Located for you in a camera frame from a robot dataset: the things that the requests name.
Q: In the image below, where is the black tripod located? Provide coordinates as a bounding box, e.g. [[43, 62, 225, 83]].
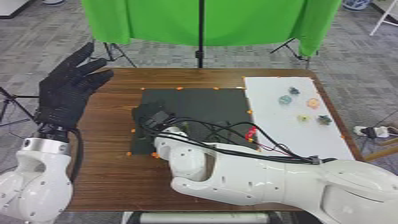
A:
[[0, 86, 42, 128]]

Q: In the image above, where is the dark mat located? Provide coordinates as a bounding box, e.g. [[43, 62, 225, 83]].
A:
[[127, 87, 260, 156]]

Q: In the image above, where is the pale grey bar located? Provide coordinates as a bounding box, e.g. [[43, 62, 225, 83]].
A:
[[139, 212, 273, 224]]

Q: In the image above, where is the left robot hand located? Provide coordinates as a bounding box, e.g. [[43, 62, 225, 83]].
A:
[[33, 42, 116, 133]]

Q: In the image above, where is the white power strip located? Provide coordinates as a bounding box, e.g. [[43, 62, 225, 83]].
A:
[[354, 125, 393, 139]]

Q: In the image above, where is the black stand pole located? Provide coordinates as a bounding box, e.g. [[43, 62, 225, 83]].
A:
[[196, 0, 209, 69]]

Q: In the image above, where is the orange flower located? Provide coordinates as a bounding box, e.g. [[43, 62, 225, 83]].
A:
[[305, 98, 324, 110]]

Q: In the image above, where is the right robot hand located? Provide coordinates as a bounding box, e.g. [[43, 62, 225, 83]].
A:
[[131, 101, 170, 135]]

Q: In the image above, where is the dark green flower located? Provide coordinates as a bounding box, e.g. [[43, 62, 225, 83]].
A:
[[315, 115, 335, 127]]

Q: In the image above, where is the white sheet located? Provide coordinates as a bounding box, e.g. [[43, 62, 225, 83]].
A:
[[242, 76, 358, 162]]

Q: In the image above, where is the black cable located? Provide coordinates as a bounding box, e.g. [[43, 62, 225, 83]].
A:
[[159, 115, 324, 164]]

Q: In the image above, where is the light blue flower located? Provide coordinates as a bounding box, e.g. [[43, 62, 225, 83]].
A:
[[278, 95, 296, 106]]

